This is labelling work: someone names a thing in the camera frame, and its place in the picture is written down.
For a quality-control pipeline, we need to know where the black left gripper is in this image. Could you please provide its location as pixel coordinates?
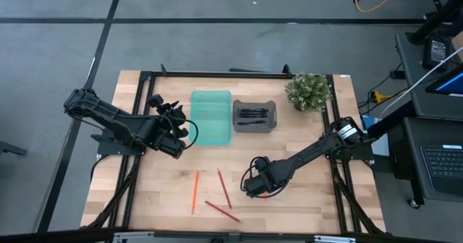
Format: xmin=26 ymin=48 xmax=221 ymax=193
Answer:
xmin=158 ymin=100 xmax=190 ymax=142

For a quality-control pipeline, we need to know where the red pencil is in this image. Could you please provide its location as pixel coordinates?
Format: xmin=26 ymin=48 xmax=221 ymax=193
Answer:
xmin=204 ymin=200 xmax=243 ymax=224
xmin=216 ymin=168 xmax=233 ymax=210

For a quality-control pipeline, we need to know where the teal translucent plastic bin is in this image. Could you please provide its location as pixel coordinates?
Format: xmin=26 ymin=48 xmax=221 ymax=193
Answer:
xmin=187 ymin=89 xmax=233 ymax=146

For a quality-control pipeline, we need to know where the grey translucent plastic bin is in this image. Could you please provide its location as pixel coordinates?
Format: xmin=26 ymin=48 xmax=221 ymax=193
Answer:
xmin=231 ymin=99 xmax=278 ymax=134

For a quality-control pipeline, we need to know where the small potted green plant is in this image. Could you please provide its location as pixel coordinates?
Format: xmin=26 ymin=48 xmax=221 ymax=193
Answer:
xmin=284 ymin=72 xmax=333 ymax=113

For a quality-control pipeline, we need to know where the white box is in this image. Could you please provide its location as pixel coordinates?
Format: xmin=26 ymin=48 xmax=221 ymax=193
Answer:
xmin=360 ymin=114 xmax=390 ymax=158

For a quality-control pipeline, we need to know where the silver aluminium crossbar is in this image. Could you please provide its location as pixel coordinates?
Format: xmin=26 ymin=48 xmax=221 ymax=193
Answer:
xmin=112 ymin=231 xmax=357 ymax=243

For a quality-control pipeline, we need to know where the yellow plug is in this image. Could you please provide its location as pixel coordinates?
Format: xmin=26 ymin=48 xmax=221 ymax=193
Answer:
xmin=369 ymin=90 xmax=394 ymax=105

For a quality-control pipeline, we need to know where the dark grey desk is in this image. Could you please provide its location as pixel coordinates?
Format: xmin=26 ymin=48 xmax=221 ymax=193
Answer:
xmin=392 ymin=116 xmax=463 ymax=210

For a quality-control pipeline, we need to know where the grey furniture leg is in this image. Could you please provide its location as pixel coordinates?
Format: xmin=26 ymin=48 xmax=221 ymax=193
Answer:
xmin=0 ymin=140 xmax=29 ymax=157

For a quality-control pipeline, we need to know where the black laptop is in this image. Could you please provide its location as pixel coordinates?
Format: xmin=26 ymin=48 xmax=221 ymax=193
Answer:
xmin=419 ymin=144 xmax=463 ymax=197

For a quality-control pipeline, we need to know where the monitor with blue screen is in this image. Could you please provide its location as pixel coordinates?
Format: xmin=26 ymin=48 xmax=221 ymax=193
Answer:
xmin=425 ymin=64 xmax=463 ymax=98

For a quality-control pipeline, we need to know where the black stand leg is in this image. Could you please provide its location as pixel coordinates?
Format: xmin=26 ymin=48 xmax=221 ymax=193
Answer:
xmin=404 ymin=0 xmax=463 ymax=45

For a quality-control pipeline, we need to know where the person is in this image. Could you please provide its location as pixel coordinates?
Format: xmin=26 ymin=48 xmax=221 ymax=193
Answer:
xmin=422 ymin=4 xmax=463 ymax=38

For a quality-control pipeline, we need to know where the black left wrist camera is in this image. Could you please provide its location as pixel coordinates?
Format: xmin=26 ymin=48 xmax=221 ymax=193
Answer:
xmin=147 ymin=93 xmax=164 ymax=109

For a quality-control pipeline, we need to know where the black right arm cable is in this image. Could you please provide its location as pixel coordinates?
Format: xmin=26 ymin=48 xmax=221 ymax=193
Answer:
xmin=239 ymin=156 xmax=286 ymax=200

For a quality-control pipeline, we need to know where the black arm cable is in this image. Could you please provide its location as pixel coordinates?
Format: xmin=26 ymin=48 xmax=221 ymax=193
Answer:
xmin=180 ymin=119 xmax=200 ymax=150
xmin=239 ymin=156 xmax=286 ymax=200

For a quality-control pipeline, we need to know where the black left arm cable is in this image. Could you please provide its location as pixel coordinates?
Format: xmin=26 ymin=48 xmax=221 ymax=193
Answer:
xmin=180 ymin=119 xmax=200 ymax=150

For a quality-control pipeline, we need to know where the black aluminium table frame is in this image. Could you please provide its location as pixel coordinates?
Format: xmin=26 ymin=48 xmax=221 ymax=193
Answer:
xmin=81 ymin=64 xmax=387 ymax=236

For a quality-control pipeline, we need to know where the white cable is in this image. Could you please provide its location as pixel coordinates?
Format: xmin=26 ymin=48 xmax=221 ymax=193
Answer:
xmin=378 ymin=46 xmax=463 ymax=120

